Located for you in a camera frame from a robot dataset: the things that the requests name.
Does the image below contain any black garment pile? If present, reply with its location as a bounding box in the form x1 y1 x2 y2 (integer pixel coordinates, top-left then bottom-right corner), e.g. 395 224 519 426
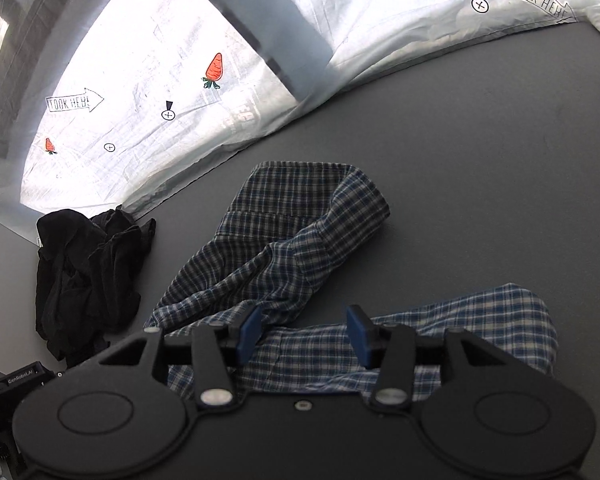
34 205 157 368

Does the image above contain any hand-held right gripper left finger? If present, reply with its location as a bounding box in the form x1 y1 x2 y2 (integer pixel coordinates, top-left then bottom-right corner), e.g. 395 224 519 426
94 304 266 408

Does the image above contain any white printed sheet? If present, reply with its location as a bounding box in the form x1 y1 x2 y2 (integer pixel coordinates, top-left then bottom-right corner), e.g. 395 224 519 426
0 0 600 216

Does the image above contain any blue plaid shirt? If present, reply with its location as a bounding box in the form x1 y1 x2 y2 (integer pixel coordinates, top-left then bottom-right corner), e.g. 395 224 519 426
145 161 560 395

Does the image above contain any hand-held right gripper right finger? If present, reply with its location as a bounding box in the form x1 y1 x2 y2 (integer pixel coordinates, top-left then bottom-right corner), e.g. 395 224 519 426
346 304 512 411

